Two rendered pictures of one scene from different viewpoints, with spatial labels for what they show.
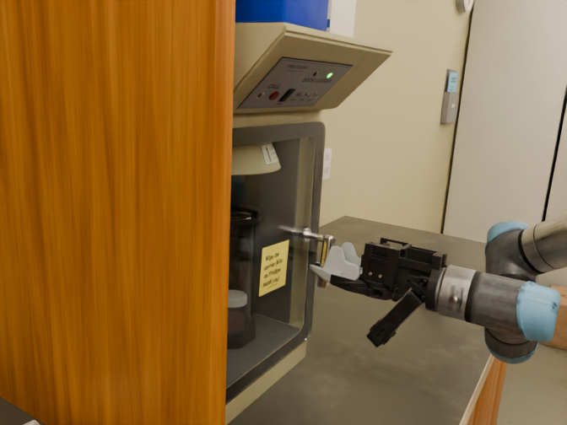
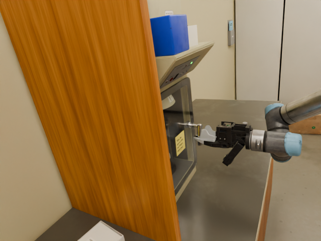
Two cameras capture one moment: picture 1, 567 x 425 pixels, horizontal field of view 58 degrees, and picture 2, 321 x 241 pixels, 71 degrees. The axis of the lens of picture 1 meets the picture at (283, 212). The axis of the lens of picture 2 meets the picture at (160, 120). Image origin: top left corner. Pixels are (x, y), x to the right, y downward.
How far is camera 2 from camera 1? 0.13 m
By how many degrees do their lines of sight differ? 8
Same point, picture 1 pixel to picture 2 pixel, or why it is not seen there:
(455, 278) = (256, 136)
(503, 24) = not seen: outside the picture
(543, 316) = (296, 147)
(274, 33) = (171, 60)
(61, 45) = (81, 79)
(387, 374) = (231, 172)
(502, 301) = (278, 143)
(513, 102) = (259, 29)
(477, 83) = (241, 23)
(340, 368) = (211, 173)
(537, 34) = not seen: outside the picture
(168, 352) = (151, 191)
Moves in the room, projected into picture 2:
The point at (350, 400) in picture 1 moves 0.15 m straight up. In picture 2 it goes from (219, 187) to (217, 156)
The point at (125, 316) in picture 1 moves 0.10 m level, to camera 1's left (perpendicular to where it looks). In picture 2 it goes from (130, 180) to (97, 184)
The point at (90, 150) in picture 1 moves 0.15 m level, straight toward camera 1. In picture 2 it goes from (102, 119) to (113, 139)
